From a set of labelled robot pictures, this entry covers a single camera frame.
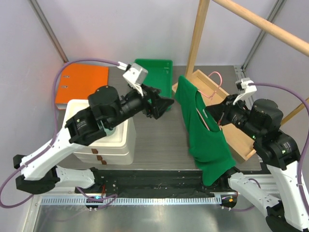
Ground teal ceramic cup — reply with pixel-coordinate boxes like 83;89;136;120
104;128;116;137

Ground green plastic tray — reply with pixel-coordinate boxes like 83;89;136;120
134;58;174;112

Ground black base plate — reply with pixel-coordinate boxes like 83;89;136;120
83;170;235;199

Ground white stacked containers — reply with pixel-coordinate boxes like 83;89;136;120
64;99;137;166

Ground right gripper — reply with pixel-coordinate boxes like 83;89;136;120
206;92;260;138

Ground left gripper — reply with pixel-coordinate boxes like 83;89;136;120
110;83;176;129

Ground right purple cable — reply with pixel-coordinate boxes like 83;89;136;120
251;82;309;194

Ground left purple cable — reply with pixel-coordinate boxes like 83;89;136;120
0;58;126;208

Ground pink wire hanger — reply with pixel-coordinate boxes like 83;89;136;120
197;71;223;130

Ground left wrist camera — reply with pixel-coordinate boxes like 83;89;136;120
117;62;148;97

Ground wooden clothes rack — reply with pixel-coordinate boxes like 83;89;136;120
185;0;309;163

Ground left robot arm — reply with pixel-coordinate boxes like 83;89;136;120
13;85;174;195

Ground purple cable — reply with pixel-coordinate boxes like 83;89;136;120
0;58;126;208
251;82;309;194

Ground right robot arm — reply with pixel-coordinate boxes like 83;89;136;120
206;94;309;232

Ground slotted cable duct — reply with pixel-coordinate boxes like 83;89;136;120
41;195;222;206

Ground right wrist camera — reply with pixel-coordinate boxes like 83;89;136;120
233;78;257;105

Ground orange ring binder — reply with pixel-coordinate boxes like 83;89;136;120
55;63;109;110

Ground green t shirt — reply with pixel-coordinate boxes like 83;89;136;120
174;75;236;186

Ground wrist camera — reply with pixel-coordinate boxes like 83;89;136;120
233;78;257;105
117;62;148;97

